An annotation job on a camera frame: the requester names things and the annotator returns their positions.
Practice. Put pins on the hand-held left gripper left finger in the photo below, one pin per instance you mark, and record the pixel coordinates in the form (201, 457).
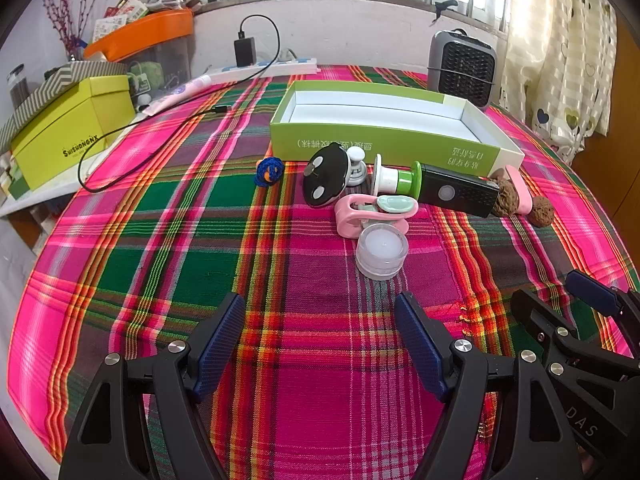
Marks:
(220, 345)

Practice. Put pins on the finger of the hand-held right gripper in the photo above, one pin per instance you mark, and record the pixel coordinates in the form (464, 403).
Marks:
(542, 320)
(592, 292)

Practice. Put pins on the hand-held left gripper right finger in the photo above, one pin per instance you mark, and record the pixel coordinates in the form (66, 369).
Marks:
(420, 350)

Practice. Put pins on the brown walnut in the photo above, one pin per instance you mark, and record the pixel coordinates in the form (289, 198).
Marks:
(505, 200)
(541, 212)

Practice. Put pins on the clear round jar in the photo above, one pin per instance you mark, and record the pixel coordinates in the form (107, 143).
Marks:
(380, 255)

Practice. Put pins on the black flashlight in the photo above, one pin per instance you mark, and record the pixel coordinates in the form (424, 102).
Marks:
(460, 192)

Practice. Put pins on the green white roller stamp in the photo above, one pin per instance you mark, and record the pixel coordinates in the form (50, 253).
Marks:
(400, 180)

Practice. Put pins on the blue orange knot toy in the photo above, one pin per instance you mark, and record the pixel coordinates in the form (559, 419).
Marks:
(267, 172)

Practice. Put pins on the white suction knob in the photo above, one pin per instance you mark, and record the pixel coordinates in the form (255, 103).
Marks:
(356, 170)

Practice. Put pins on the black oval gadget white spots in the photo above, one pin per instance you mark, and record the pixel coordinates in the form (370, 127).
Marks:
(325, 175)

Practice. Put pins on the green cardboard box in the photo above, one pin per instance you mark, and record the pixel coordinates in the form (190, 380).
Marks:
(380, 145)

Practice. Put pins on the pink green plaid tablecloth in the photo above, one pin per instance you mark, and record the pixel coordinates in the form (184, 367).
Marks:
(175, 235)

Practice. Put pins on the heart print curtain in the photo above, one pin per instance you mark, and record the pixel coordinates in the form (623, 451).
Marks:
(560, 60)

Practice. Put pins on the grey space heater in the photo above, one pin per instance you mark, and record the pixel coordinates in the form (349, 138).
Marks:
(465, 70)

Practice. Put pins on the pink white lotion tube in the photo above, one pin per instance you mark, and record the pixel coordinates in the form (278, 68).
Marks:
(185, 90)

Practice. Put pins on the yellow-green shoe box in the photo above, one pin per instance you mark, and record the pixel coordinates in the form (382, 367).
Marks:
(65, 130)

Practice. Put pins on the white power strip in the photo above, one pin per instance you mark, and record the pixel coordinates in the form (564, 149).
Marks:
(295, 65)

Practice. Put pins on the black charger adapter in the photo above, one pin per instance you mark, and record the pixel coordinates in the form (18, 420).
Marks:
(245, 52)

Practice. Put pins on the chevron patterned box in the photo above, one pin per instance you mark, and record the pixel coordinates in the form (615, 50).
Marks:
(55, 80)

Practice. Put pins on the black window hook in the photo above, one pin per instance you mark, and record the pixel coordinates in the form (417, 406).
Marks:
(445, 6)

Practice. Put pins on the orange lid plastic bin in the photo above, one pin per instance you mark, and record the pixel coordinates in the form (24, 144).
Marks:
(150, 27)

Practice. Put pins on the dark glass jar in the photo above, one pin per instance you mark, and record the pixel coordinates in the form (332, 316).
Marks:
(16, 87)

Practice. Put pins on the pile of printed cards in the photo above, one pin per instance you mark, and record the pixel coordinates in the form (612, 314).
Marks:
(120, 17)

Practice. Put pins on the dried purple flower branches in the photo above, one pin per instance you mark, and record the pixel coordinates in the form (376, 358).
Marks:
(64, 20)

